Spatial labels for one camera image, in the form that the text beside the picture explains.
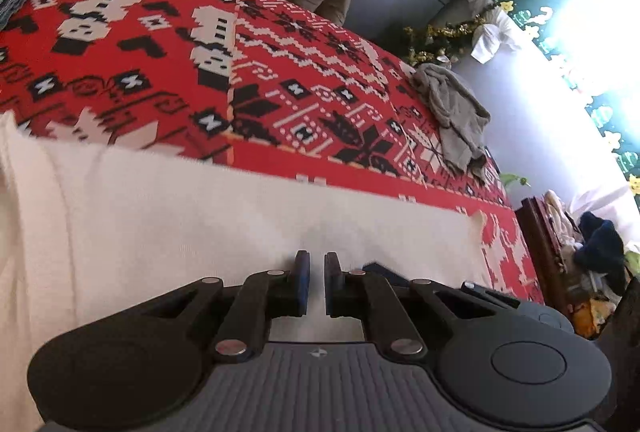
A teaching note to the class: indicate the white knit vest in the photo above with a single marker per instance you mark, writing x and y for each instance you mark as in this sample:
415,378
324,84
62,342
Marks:
200,212

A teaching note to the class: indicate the small Christmas tree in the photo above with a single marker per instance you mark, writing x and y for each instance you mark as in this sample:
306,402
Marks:
435,39

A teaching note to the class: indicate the cream clothing pile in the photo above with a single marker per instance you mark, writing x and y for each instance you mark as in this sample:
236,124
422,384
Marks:
560,217

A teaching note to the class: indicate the white sheer curtain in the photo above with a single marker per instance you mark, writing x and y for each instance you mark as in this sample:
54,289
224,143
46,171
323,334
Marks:
610,204

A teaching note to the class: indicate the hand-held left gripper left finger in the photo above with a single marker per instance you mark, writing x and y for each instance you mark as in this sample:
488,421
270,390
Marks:
301,282

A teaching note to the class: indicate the wooden nightstand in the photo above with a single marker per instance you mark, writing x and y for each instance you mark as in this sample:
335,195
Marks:
540,242

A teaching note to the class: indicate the white cloth bow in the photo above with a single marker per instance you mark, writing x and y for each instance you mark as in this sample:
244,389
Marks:
495,37

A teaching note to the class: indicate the red patterned blanket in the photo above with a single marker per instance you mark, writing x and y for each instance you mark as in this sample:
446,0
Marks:
300,77

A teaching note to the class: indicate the grey shirt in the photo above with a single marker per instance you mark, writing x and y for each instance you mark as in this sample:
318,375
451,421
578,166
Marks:
455,112

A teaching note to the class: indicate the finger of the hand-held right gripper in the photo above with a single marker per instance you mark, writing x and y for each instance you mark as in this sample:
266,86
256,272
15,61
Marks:
382,271
487,294

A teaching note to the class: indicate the yellow plush toy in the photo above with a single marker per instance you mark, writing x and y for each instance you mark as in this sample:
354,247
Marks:
592,314

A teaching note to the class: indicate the green plant sprig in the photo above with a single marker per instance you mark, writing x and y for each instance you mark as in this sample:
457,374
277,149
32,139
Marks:
515,179

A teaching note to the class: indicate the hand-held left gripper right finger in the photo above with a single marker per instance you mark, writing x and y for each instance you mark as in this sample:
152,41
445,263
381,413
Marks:
331,282

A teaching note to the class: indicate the dark blue fuzzy garment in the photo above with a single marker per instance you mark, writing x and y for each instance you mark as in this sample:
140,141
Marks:
602,247

